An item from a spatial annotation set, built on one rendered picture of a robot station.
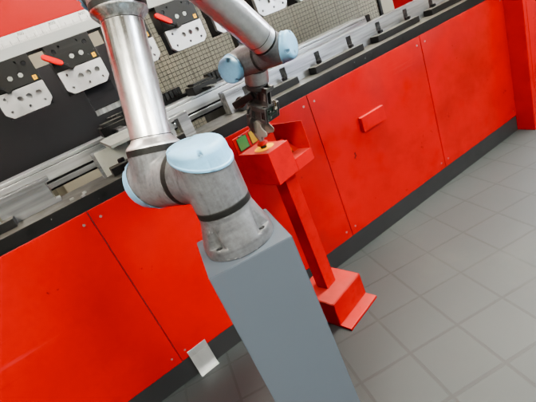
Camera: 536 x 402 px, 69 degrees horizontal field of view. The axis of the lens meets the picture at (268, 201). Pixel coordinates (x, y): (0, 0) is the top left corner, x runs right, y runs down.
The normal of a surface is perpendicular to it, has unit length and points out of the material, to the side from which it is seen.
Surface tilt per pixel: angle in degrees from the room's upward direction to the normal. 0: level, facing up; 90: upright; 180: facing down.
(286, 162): 90
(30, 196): 90
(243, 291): 90
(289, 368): 90
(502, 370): 0
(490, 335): 0
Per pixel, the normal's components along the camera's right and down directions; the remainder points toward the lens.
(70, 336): 0.49, 0.18
